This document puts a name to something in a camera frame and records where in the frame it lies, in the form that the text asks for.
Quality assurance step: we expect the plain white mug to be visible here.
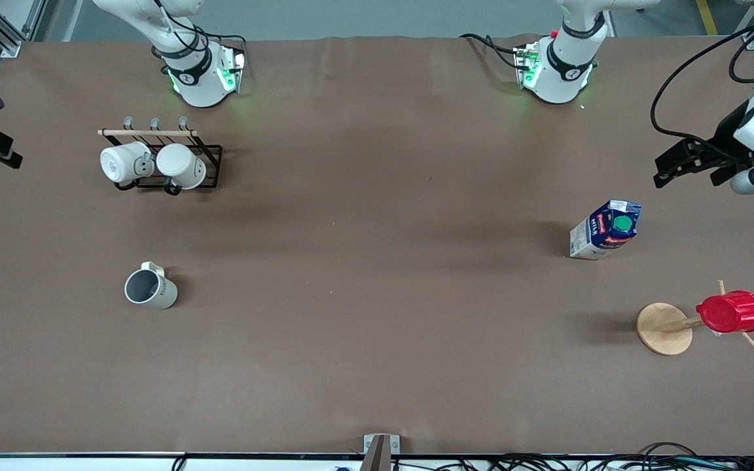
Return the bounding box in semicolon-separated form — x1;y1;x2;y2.
156;143;207;196

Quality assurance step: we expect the red plastic cup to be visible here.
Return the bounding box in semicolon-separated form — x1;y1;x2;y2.
696;290;754;334

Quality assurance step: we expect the white mug with printed base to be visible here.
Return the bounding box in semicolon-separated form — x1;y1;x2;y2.
100;141;155;186

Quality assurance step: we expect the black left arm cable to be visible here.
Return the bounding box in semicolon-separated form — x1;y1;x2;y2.
651;16;754;162

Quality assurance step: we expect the wooden mug tree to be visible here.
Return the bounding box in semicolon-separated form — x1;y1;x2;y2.
636;280;754;357

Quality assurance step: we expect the grey ceramic mug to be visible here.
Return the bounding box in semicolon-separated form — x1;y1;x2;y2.
124;261;179;311

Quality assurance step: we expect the black cable bundle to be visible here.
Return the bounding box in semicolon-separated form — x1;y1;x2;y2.
390;442;754;471

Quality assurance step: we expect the black wire mug rack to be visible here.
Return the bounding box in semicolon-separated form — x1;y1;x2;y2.
98;116;224;196

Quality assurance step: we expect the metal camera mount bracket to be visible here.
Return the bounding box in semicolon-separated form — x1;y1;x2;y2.
359;434;401;471

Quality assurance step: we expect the blue white milk carton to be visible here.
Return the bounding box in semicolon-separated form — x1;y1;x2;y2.
569;200;643;261

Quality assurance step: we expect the black base power cable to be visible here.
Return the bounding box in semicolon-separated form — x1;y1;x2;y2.
459;33;530;70

